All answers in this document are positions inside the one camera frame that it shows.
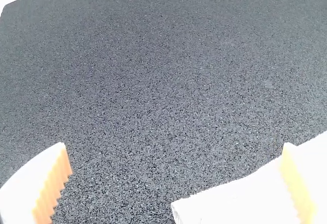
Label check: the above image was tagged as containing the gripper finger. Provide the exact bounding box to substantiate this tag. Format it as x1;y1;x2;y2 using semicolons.
279;142;327;224
0;142;74;224

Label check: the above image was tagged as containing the pale towel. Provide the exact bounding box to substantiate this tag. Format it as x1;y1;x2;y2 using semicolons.
170;130;327;224

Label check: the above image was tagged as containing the black mat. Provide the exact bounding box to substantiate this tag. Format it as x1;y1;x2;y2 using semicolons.
0;0;327;224

